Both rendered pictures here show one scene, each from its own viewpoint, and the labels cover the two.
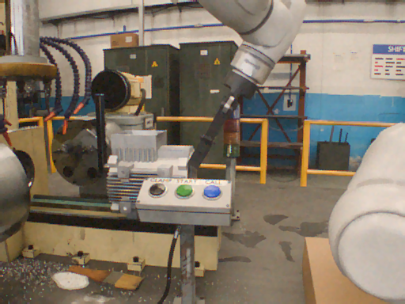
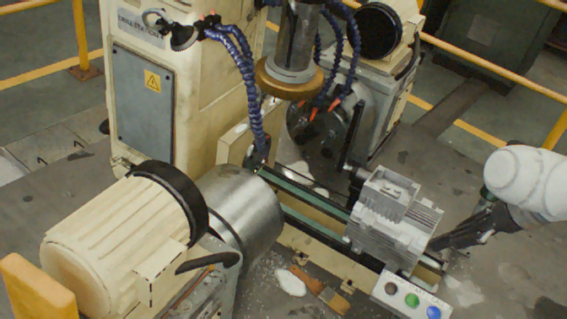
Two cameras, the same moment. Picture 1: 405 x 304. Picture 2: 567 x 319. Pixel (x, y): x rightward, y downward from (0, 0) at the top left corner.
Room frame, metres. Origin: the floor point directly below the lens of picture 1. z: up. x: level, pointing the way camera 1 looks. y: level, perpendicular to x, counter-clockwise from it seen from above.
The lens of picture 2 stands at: (-0.28, 0.16, 2.00)
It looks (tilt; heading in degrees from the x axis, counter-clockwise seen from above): 40 degrees down; 17
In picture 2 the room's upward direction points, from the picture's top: 11 degrees clockwise
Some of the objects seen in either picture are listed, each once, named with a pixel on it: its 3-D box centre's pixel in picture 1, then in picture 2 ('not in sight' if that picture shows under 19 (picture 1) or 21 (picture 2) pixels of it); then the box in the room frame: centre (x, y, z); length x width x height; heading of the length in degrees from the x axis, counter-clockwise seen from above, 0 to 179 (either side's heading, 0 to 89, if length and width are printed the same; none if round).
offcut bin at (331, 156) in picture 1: (333, 149); not in sight; (4.84, -2.27, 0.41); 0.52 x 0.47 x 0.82; 75
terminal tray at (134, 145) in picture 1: (140, 146); (388, 194); (0.77, 0.17, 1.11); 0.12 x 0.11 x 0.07; 82
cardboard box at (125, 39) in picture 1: (126, 43); not in sight; (4.38, 1.11, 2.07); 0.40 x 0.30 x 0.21; 67
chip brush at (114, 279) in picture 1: (103, 275); (318, 289); (0.63, 0.25, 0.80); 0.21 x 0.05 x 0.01; 75
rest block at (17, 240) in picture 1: (5, 237); not in sight; (0.70, 0.55, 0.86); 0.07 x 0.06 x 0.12; 173
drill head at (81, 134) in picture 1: (95, 148); (334, 113); (1.13, 0.43, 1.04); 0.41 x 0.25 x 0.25; 173
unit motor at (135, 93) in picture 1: (128, 115); (386, 54); (1.43, 0.36, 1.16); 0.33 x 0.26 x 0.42; 173
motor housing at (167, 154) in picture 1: (155, 180); (391, 225); (0.76, 0.13, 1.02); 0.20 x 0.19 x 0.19; 82
